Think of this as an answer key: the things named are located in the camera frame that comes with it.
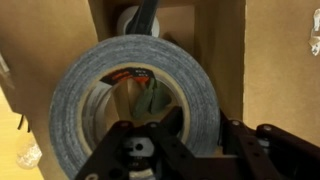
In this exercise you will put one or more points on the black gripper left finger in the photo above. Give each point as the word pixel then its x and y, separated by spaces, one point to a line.
pixel 123 154

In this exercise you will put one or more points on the black duct tape roll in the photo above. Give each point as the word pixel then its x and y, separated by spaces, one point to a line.
pixel 135 77

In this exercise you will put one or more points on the open cardboard snack box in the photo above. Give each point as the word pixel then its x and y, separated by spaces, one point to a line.
pixel 256 53

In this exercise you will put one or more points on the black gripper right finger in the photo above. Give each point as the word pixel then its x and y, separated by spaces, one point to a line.
pixel 264 153

